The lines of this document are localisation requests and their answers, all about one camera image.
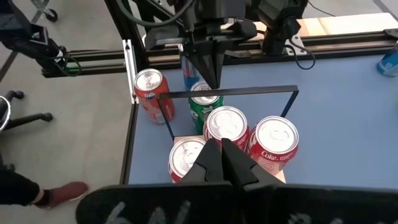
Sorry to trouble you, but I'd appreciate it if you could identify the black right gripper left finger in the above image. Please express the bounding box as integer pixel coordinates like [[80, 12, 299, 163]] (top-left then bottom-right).
[[178, 137, 224, 184]]

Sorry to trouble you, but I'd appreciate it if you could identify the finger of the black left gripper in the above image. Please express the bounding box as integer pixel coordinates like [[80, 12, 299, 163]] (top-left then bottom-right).
[[185, 46, 217, 89], [214, 46, 225, 89]]

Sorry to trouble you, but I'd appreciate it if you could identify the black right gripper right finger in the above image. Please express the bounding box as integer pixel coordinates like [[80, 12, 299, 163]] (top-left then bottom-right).
[[221, 138, 285, 187]]

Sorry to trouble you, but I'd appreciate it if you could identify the red Coca-Cola can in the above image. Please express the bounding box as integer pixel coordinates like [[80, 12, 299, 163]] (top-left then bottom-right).
[[167, 136, 208, 184], [245, 115, 300, 174], [203, 105, 251, 152]]

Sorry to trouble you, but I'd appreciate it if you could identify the green Sprite can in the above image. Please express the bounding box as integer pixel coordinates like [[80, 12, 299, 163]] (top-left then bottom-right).
[[188, 80, 224, 135]]

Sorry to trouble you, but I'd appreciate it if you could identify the silver blue Red Bull can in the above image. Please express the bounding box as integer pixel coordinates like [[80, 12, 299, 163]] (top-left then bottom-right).
[[180, 49, 203, 91], [376, 43, 398, 78]]

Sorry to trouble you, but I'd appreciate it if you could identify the red Fanta can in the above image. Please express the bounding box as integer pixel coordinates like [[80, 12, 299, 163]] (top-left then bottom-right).
[[133, 68, 176, 124]]

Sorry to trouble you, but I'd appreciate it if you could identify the person's foot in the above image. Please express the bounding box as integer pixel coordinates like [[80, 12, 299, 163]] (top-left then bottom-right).
[[34, 181, 90, 210]]

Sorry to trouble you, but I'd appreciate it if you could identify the black device with green light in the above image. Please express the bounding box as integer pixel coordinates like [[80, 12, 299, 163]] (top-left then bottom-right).
[[0, 0, 83, 78]]

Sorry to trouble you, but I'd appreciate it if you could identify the black office chair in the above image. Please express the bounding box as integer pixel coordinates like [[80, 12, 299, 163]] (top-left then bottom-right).
[[0, 90, 53, 133]]

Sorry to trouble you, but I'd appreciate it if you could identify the person's leg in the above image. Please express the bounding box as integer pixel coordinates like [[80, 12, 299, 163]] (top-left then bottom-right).
[[0, 161, 41, 208]]

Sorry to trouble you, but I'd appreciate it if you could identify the wooden shelf black metal frame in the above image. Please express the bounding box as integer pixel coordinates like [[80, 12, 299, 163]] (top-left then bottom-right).
[[157, 85, 300, 184]]

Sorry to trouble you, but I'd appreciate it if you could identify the thick black cable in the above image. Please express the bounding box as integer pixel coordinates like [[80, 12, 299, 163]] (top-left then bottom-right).
[[115, 0, 195, 29]]

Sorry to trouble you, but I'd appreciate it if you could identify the thin black cable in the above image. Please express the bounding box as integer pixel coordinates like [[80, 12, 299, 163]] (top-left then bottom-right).
[[284, 35, 317, 71]]

